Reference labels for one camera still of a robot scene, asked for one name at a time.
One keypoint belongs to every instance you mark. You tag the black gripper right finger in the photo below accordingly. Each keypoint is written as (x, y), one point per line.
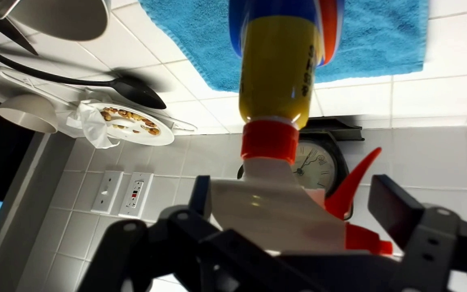
(438, 244)

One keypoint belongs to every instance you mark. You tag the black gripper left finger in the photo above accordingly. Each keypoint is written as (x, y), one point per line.
(178, 254)

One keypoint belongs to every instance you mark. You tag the blue yellow spray bottle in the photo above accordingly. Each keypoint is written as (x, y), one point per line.
(276, 82)

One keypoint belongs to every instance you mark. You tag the white outlet with red button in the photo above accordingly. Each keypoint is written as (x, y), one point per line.
(135, 196)

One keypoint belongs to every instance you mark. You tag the white plate with food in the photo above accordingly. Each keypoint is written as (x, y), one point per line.
(136, 128)

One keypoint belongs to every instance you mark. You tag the dark retro table clock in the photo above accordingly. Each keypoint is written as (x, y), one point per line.
(320, 168)

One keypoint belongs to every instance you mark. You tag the crumpled white napkin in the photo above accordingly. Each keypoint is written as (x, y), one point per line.
(84, 124)

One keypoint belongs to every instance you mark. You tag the black plastic serving spoon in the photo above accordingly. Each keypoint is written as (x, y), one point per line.
(130, 90)

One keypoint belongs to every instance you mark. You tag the white cup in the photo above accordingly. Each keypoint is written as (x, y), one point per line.
(24, 115)

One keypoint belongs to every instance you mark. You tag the blue terry cloth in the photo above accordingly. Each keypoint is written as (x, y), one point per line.
(373, 38)

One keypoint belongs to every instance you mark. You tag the white ceramic bowl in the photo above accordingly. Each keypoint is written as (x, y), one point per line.
(65, 19)

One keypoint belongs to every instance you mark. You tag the metal spatula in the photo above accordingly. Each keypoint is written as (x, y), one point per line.
(3, 25)

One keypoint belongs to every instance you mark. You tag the white light switch plate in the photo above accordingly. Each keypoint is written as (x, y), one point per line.
(107, 192)

